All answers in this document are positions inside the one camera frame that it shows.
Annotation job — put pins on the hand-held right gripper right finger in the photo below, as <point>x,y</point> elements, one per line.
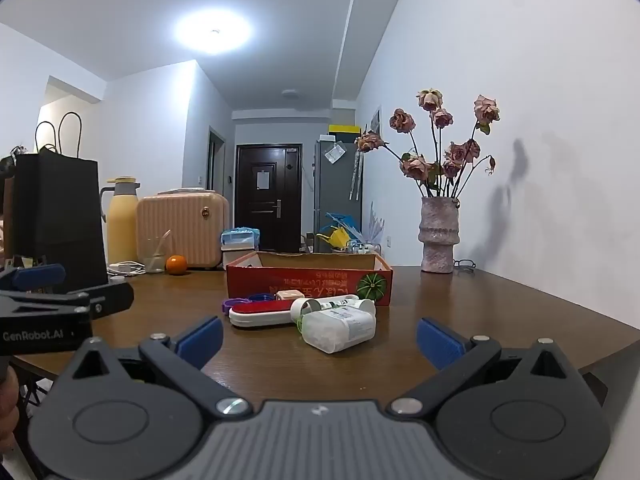
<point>440,342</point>

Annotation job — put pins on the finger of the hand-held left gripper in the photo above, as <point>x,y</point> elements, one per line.
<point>40,275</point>
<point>112,297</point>

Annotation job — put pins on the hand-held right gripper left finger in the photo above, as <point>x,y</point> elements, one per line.
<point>202,340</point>

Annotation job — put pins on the purple plastic cap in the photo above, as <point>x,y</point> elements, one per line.
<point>227,305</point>

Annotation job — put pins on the red and white case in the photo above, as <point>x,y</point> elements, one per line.
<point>260,316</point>

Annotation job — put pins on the blue plastic cap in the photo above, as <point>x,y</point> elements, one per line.
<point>260,297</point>

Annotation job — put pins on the small pink box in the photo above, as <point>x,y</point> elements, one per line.
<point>289,294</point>

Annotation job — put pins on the white tape roll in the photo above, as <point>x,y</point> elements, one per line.
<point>296,307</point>

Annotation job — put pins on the white labelled plastic jar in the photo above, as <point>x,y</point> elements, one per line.
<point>340,330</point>

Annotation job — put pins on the white green-printed tube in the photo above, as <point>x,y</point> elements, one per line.
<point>335,303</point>

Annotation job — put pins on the red cardboard box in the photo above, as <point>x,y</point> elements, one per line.
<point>310,280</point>

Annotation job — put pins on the clear glass cup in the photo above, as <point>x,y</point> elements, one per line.
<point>152,262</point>

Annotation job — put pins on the black paper bag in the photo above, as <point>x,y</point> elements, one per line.
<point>55,210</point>

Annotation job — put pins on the orange fruit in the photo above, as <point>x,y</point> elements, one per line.
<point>176,265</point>

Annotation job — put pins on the yellow thermos jug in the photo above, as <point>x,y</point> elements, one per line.
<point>122,225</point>

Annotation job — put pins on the black eyeglasses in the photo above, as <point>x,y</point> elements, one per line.
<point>462,261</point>

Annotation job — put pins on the pink ribbed suitcase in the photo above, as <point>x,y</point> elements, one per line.
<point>180,230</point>

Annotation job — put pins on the pink textured vase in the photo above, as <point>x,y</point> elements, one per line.
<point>439,240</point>

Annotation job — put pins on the blue tissue pack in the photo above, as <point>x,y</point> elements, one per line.
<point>240,236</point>

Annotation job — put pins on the storage rack with bottles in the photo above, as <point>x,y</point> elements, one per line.
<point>362,247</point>

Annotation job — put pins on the pale purple decoration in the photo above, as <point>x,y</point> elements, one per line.
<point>375,225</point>

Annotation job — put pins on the dark brown entrance door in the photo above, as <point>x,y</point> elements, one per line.
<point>270,215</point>

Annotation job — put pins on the yellow watering can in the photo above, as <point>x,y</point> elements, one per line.
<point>337,237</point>

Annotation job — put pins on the interior side door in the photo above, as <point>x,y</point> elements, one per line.
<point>216,165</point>

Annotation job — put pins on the white paper on door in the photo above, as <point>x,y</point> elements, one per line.
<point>263,180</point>

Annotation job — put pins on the bunch of dried roses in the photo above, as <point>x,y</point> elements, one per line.
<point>415,167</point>

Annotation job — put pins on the grey refrigerator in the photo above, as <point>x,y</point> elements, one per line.
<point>330,195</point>

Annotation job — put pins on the paper note on refrigerator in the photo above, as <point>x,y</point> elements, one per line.
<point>334,153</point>

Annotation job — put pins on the yellow box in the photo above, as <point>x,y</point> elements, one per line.
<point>344,128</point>

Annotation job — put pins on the small hallway ceiling lamp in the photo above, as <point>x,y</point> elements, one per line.
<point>290,93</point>

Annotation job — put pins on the round ceiling lamp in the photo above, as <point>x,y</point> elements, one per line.
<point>212,32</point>

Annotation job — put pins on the blue folded frame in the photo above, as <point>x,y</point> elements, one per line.
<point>345,221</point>

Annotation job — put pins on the wall picture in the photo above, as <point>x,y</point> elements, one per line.
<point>376,122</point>

